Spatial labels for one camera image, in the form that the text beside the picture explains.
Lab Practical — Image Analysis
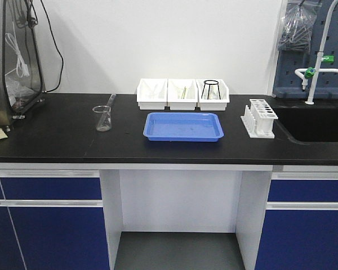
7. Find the black sink basin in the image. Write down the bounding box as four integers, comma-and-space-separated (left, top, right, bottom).
274, 107, 338, 142

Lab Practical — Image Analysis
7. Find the black wire tripod stand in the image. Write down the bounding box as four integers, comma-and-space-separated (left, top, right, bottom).
201, 79, 221, 100

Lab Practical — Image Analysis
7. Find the blue cabinet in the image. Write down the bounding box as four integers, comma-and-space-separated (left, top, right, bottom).
0, 173, 112, 269
255, 175, 338, 269

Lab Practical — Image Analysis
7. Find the right white storage bin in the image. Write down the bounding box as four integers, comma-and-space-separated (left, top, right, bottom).
195, 79, 230, 111

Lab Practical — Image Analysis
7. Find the clear bag of pegs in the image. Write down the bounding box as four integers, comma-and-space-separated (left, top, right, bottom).
277, 1, 322, 54

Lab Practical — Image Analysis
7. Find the glass flask in right bin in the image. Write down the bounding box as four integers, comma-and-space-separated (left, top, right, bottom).
207, 84, 218, 100

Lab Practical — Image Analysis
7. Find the left white storage bin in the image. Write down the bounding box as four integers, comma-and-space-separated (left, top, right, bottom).
136, 78, 167, 110

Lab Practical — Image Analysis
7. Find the white test tube rack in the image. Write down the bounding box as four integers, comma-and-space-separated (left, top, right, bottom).
241, 98, 278, 139

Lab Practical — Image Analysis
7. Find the yellow green dropper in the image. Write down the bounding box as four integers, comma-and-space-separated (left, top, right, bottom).
181, 87, 187, 99

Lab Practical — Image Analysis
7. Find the clear glass beaker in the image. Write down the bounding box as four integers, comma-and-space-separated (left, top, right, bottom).
92, 105, 112, 132

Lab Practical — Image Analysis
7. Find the clear glass test tube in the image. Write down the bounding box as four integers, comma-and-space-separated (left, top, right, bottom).
104, 94, 116, 118

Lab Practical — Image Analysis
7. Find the left blue cabinet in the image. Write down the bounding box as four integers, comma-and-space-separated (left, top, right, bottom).
0, 173, 112, 269

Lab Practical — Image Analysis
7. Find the blue plastic tray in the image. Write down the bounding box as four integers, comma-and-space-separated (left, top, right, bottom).
143, 112, 224, 142

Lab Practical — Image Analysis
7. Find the blue pegboard drying rack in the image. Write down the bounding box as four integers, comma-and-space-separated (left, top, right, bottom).
273, 1, 338, 99

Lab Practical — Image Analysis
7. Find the white storage bin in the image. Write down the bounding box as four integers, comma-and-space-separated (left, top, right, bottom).
136, 78, 167, 110
195, 79, 230, 111
167, 79, 198, 111

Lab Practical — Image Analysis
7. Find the black power cable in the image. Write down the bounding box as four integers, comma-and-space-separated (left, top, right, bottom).
41, 0, 65, 93

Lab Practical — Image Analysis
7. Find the right blue cabinet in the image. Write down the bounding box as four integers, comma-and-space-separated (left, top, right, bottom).
255, 175, 338, 269

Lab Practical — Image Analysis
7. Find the middle white storage bin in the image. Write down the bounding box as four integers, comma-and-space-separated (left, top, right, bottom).
167, 79, 198, 111

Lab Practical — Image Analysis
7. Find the white gooseneck lab faucet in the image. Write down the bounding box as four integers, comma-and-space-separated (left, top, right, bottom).
295, 0, 338, 105

